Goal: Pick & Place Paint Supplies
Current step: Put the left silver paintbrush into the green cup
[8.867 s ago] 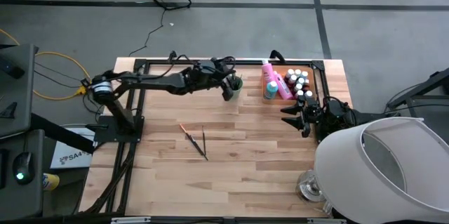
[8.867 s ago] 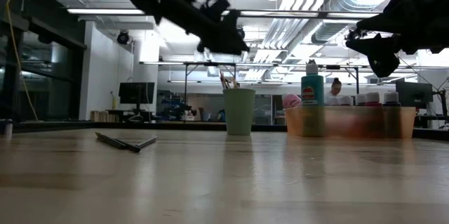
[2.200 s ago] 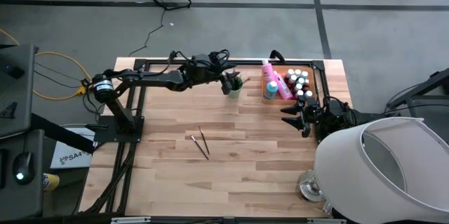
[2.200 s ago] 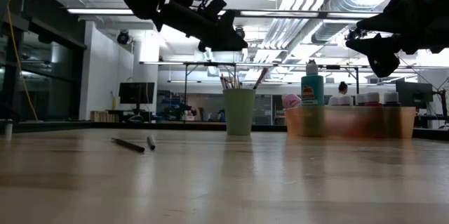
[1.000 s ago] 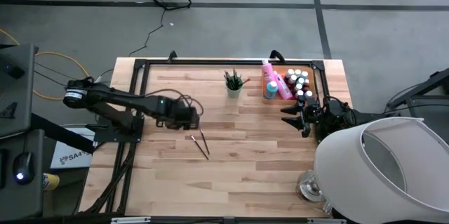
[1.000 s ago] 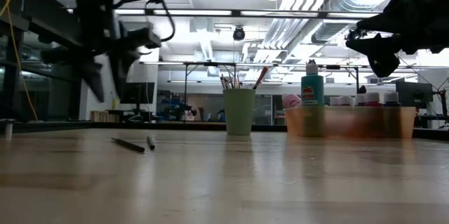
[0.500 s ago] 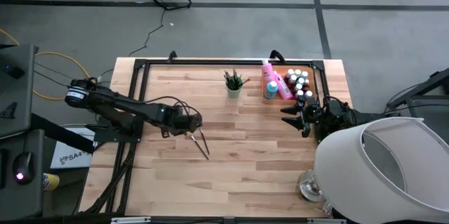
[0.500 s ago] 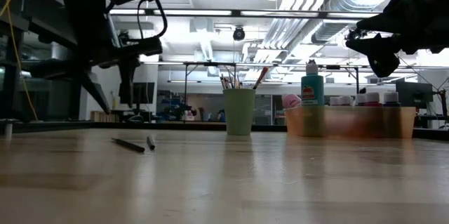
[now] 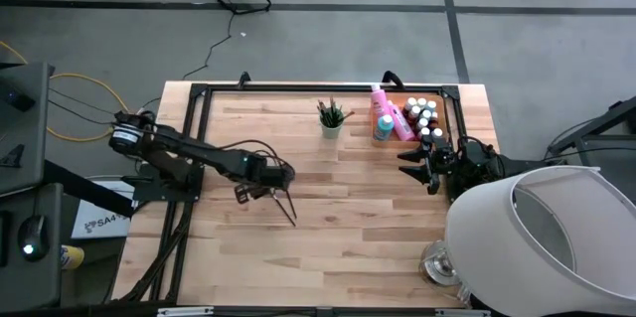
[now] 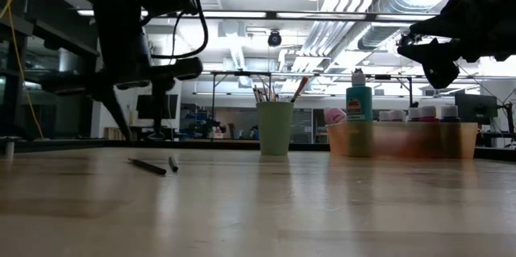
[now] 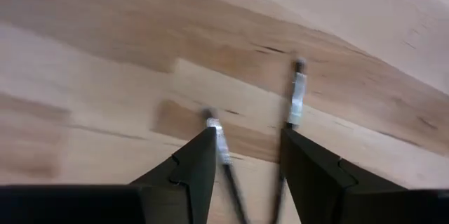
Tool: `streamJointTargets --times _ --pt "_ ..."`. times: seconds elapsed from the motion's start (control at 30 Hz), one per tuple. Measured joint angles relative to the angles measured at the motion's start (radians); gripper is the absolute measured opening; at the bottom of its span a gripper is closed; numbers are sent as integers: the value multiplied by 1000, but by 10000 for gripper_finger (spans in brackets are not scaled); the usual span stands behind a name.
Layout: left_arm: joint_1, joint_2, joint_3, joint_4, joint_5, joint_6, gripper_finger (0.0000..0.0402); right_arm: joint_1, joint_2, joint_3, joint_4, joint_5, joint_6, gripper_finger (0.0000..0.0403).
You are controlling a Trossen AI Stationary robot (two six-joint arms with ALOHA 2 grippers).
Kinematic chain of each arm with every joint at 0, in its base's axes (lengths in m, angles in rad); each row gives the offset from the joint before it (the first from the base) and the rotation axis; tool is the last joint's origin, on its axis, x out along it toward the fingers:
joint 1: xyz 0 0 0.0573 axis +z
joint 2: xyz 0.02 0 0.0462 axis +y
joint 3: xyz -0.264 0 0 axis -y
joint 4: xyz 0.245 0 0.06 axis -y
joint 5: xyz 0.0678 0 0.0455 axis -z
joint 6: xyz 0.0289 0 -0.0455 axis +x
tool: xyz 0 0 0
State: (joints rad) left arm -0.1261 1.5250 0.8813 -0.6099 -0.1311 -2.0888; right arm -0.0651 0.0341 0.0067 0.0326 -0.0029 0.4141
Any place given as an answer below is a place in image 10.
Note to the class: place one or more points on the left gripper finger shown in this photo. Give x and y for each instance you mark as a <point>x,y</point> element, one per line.
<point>177,69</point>
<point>72,84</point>

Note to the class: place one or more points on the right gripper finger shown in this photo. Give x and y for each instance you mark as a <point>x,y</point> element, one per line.
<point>435,61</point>
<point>447,17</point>

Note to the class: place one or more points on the red-brown paint bottle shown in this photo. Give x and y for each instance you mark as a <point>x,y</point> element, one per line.
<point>427,112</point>

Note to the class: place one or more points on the tall teal paint bottle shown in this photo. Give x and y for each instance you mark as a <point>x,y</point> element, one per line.
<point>359,104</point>

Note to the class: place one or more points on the tall pink paint bottle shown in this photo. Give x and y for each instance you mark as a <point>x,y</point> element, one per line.
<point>335,116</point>

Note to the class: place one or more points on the black ceiling spotlight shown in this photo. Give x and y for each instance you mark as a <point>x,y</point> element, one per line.
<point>405,38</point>
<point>274,38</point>

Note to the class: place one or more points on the shelf with blue bins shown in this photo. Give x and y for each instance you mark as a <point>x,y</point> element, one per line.
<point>197,122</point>

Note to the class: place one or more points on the brown wooden box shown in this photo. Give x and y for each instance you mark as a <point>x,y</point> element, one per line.
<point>115,133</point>

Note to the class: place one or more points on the orange translucent plastic bin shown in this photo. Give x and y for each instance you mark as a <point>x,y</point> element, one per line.
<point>403,142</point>

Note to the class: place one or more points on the small white cylinder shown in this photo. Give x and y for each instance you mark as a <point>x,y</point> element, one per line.
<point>10,150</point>

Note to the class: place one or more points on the light green plastic cup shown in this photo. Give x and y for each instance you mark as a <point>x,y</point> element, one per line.
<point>275,128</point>

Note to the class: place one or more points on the black overhead light bar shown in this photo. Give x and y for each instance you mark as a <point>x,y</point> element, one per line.
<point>282,15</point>

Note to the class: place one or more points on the black table frame rail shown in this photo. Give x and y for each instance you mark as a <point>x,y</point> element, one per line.
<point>193,144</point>

